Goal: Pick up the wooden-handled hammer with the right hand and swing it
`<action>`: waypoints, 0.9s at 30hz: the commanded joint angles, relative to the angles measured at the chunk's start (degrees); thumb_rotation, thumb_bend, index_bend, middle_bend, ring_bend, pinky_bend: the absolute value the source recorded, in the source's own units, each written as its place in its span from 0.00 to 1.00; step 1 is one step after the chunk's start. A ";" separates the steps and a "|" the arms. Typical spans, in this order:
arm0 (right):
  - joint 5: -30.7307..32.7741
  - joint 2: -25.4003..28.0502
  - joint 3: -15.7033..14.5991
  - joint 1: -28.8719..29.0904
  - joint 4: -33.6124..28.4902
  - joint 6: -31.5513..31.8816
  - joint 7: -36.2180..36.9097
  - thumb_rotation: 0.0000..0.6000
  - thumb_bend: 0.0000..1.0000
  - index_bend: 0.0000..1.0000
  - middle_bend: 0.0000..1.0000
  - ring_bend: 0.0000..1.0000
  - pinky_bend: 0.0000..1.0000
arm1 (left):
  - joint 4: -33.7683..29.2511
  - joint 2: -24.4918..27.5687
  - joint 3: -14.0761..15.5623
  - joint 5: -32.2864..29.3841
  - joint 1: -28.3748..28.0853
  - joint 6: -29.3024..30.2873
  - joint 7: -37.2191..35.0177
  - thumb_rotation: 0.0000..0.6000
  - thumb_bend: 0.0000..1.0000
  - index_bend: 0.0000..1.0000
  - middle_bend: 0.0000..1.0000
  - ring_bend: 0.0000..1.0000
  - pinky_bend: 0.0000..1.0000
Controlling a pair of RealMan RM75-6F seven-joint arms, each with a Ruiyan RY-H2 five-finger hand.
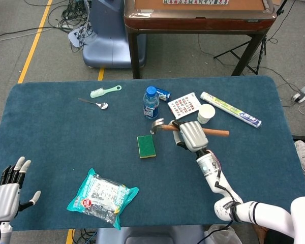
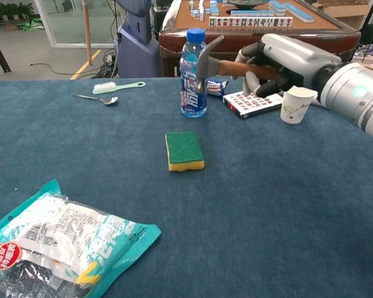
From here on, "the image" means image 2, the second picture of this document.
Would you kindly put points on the row of face-up mahjong tiles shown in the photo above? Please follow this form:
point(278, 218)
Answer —
point(251, 21)

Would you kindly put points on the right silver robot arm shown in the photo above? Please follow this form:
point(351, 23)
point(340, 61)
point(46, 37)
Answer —
point(357, 96)

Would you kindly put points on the wooden pole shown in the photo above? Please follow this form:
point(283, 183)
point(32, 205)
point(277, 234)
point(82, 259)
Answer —
point(87, 34)

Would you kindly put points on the white paper cup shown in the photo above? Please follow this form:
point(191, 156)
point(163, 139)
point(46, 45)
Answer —
point(295, 107)

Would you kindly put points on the white framed glass partition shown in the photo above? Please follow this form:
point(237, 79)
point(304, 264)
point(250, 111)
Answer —
point(71, 43)

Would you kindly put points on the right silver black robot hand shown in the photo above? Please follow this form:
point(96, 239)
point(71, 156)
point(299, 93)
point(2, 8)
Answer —
point(298, 52)

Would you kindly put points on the teal plastic food package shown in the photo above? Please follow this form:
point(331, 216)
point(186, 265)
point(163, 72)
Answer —
point(59, 245)

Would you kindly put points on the white plastic basket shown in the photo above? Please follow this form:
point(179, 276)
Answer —
point(371, 60)

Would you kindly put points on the blue snack packet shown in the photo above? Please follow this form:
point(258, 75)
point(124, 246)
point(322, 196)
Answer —
point(216, 87)

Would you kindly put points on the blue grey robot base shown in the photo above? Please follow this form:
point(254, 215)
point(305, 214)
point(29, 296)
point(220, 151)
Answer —
point(136, 52)

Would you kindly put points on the blue felt table cover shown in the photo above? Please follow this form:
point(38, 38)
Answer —
point(112, 149)

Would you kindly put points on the mint green scrub brush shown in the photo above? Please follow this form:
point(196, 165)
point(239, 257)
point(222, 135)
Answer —
point(104, 87)

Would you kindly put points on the metal spoon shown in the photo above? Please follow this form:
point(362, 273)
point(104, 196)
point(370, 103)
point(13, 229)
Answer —
point(110, 100)

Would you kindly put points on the white box with tile print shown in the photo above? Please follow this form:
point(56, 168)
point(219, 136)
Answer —
point(251, 107)

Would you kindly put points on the long blue backed tile row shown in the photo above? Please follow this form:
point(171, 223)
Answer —
point(300, 13)

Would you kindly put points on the cardboard box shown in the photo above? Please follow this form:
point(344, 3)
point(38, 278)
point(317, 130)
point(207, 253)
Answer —
point(342, 12)

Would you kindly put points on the green potted plants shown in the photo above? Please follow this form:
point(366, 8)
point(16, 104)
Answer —
point(6, 10)

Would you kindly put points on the short blue backed tile stack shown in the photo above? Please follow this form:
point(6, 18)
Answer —
point(277, 6)

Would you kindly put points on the flat blue backed tile row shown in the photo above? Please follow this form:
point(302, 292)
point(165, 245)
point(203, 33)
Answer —
point(251, 13)

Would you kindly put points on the green yellow sponge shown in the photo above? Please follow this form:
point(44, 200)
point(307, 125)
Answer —
point(183, 147)

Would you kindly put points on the green cloth on floor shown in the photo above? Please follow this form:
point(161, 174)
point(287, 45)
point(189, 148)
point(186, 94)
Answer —
point(31, 25)

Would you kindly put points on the black tripod stand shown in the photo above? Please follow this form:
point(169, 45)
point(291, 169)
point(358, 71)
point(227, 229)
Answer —
point(369, 18)

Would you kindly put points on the brown mahjong table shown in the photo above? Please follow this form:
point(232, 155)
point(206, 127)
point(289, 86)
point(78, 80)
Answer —
point(236, 34)

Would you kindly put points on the blue capped drink bottle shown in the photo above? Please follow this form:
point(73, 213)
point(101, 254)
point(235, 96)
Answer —
point(189, 102)

